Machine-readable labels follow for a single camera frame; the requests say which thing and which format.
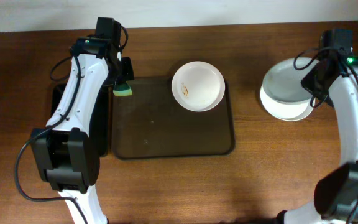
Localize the green yellow sponge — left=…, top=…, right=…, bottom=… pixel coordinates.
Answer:
left=112, top=82, right=132, bottom=97

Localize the pale blue plate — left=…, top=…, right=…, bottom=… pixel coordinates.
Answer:
left=262, top=58, right=319, bottom=104

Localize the white plate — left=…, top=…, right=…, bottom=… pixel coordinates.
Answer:
left=259, top=87, right=313, bottom=122
left=171, top=61, right=226, bottom=112

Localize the white plate top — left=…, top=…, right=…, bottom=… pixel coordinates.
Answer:
left=171, top=61, right=226, bottom=112

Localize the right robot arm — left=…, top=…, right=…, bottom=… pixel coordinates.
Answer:
left=276, top=57, right=358, bottom=224

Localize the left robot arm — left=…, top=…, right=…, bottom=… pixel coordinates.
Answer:
left=30, top=35, right=133, bottom=223

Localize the brown plastic serving tray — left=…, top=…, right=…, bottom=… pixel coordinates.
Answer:
left=111, top=77, right=236, bottom=160

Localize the black rectangular tray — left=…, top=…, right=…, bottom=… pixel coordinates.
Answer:
left=47, top=90, right=109, bottom=160

